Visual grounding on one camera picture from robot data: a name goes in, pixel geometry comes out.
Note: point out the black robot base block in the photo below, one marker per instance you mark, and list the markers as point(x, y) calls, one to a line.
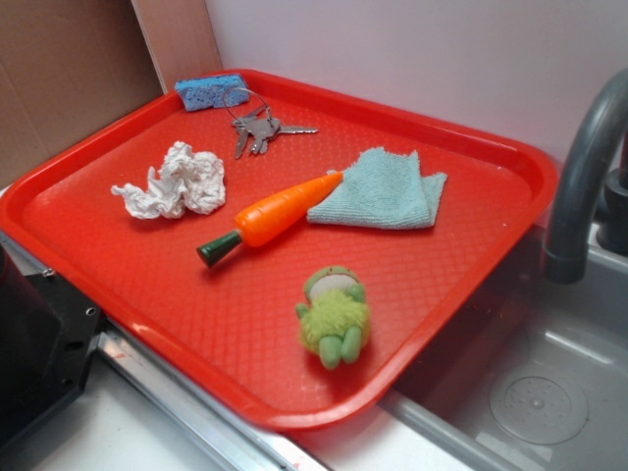
point(49, 330)

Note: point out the red plastic tray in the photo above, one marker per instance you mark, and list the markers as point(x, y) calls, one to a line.
point(232, 328)

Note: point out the orange toy carrot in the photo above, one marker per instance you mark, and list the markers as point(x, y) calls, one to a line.
point(268, 218)

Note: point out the light blue folded cloth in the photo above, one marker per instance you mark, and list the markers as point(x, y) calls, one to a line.
point(384, 191)

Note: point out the green plush frog toy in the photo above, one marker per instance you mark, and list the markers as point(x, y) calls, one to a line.
point(335, 318)

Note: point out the crumpled white paper towel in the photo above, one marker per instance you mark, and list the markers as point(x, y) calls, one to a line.
point(187, 181)

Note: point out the blue sponge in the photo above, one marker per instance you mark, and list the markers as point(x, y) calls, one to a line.
point(220, 91)

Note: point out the grey toy faucet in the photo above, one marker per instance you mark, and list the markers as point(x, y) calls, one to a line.
point(594, 153)

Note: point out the grey toy sink basin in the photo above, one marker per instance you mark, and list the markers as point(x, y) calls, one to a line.
point(527, 374)

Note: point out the brown cardboard panel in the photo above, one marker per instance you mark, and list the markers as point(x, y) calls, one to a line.
point(68, 70)

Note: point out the silver keys on ring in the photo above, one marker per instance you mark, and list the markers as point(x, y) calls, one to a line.
point(256, 129)

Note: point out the dark faucet handle knob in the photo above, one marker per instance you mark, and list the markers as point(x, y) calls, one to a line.
point(612, 208)

